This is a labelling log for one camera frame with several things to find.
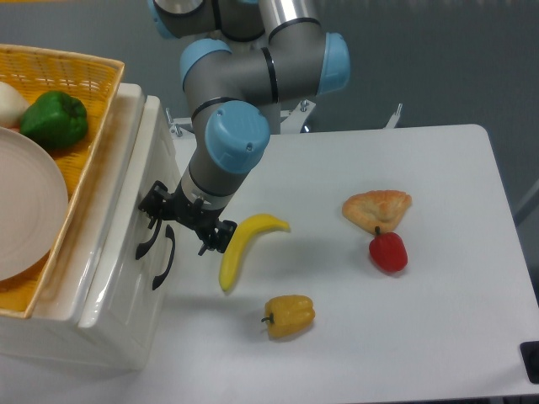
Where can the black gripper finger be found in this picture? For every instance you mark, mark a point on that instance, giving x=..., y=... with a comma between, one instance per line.
x=155, y=203
x=216, y=236

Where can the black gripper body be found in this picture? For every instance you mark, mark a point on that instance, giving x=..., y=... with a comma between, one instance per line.
x=190, y=211

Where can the black top drawer handle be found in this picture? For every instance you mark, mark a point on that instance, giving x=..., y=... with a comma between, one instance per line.
x=144, y=247

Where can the white drawer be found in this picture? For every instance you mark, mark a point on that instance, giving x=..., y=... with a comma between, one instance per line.
x=122, y=286

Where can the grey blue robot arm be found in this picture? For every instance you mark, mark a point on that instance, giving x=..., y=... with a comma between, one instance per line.
x=249, y=55

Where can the white drawer cabinet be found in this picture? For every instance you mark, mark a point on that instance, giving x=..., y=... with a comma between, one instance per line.
x=53, y=331

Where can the yellow banana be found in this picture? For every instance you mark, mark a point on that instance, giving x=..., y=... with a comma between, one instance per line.
x=246, y=231

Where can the yellow bell pepper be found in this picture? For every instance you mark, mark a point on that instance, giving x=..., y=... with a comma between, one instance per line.
x=288, y=314

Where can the pink plate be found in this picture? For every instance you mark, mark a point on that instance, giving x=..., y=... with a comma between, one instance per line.
x=33, y=203

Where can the green bell pepper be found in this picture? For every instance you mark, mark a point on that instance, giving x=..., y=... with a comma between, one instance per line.
x=56, y=120

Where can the baked pastry bread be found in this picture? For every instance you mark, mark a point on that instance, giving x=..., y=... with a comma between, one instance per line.
x=377, y=208

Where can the red bell pepper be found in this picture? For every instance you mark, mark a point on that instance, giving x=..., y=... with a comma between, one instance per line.
x=388, y=251

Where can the white round vegetable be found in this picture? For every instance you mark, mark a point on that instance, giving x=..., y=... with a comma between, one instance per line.
x=13, y=106

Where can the yellow woven basket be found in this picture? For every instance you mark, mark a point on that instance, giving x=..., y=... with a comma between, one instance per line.
x=94, y=81

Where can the black object at table edge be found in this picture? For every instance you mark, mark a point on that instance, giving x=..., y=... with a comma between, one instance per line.
x=530, y=355

